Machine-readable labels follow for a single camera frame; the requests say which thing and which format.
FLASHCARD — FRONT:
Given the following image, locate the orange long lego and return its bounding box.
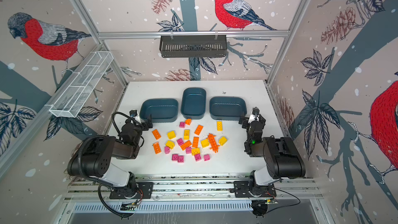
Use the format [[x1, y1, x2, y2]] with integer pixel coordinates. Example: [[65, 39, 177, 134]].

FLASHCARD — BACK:
[[192, 136, 199, 148], [152, 142, 162, 154], [194, 124, 203, 135], [152, 129, 161, 140]]

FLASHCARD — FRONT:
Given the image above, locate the yellow square lego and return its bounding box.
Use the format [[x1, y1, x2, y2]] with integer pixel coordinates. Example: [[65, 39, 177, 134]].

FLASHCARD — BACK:
[[201, 139, 210, 148], [167, 131, 176, 140], [165, 140, 175, 149], [219, 136, 228, 146]]

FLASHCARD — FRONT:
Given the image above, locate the pink lego top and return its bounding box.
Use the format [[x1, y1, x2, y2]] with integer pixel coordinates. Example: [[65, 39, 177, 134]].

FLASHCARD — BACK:
[[179, 121, 186, 128]]

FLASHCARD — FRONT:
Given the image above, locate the orange long lego diagonal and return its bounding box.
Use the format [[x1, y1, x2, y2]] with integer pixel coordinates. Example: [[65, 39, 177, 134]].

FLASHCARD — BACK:
[[180, 140, 192, 150]]

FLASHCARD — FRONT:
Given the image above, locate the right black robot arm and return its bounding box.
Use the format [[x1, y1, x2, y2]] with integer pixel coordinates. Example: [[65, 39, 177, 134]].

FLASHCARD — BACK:
[[239, 107, 306, 197]]

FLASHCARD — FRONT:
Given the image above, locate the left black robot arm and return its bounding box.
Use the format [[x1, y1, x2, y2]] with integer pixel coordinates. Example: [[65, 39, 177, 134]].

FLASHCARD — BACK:
[[66, 110, 153, 199]]

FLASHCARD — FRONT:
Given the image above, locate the left teal bin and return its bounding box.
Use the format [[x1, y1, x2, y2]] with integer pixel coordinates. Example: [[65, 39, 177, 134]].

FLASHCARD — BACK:
[[140, 98, 178, 123]]

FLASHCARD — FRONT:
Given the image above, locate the teal bin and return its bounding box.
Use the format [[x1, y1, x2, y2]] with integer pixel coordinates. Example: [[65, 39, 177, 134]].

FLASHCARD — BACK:
[[209, 96, 247, 121], [181, 87, 206, 120], [140, 98, 178, 123]]

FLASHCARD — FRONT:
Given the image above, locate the yellow long lego brick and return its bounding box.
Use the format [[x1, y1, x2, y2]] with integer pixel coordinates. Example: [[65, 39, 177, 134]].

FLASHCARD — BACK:
[[216, 121, 223, 131]]

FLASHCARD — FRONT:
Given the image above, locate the right teal bin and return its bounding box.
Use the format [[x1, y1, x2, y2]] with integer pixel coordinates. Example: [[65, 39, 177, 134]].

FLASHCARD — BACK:
[[209, 96, 247, 121]]

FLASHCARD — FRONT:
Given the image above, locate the orange fence lego piece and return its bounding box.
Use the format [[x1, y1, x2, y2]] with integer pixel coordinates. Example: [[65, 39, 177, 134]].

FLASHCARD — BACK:
[[207, 133, 219, 153]]

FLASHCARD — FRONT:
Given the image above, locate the middle teal bin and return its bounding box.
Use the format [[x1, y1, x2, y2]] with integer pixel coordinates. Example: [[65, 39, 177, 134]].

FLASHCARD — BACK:
[[181, 87, 206, 120]]

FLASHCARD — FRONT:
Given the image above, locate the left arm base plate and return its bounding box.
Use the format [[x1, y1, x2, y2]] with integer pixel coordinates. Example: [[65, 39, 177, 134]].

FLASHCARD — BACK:
[[109, 182, 154, 200]]

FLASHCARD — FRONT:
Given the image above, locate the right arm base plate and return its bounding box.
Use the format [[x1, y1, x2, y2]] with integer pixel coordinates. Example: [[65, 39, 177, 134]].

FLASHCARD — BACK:
[[230, 180, 276, 198]]

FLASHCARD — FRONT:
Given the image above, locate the white wire mesh shelf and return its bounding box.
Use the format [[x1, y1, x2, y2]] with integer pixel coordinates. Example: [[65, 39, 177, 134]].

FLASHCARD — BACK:
[[49, 51, 114, 118]]

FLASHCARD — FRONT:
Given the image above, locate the black hanging wall basket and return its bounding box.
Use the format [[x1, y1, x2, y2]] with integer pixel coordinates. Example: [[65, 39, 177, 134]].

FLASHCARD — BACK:
[[159, 35, 228, 58]]

